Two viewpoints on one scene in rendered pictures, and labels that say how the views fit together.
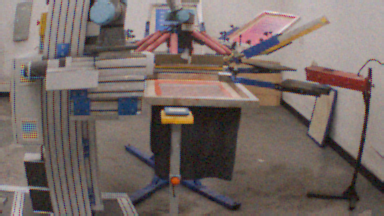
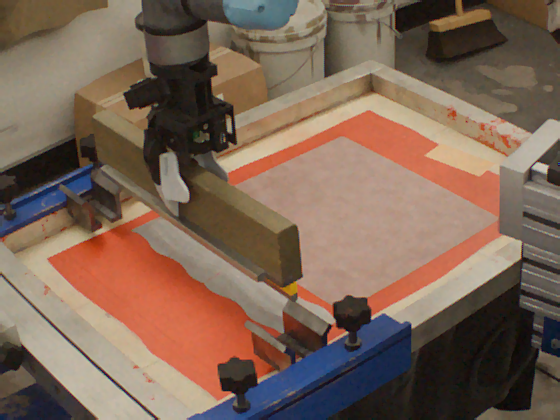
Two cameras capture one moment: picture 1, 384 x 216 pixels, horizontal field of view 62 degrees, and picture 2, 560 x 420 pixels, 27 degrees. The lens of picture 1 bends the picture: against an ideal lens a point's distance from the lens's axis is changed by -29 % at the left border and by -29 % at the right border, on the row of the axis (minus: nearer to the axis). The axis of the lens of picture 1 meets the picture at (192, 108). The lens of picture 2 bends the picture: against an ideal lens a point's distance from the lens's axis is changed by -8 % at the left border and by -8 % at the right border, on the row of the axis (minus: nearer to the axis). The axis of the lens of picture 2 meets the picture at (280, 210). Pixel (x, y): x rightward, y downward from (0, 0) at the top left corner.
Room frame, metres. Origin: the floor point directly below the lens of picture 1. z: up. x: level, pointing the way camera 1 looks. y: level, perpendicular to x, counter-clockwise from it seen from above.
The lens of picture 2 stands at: (3.17, 1.22, 1.87)
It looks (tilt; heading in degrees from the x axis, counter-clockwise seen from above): 32 degrees down; 240
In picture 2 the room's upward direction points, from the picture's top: 5 degrees counter-clockwise
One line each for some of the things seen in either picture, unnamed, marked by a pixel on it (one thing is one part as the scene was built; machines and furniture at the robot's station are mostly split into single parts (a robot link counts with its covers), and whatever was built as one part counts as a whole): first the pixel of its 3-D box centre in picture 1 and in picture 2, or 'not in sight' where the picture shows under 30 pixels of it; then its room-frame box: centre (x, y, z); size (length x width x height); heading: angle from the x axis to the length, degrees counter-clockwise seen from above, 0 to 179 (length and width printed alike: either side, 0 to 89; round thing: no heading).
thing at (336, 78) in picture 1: (339, 78); not in sight; (2.91, -1.18, 1.06); 0.61 x 0.46 x 0.12; 66
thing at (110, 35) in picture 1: (111, 34); not in sight; (1.81, 0.38, 1.31); 0.15 x 0.15 x 0.10
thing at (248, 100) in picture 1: (191, 87); (305, 222); (2.43, 0.01, 0.97); 0.79 x 0.58 x 0.04; 6
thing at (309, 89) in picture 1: (258, 82); not in sight; (3.21, -0.49, 0.91); 1.34 x 0.40 x 0.08; 66
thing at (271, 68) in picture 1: (240, 69); not in sight; (3.88, -0.41, 0.91); 1.34 x 0.40 x 0.08; 126
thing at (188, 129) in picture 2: (186, 39); (187, 103); (2.61, 0.06, 1.23); 0.09 x 0.08 x 0.12; 96
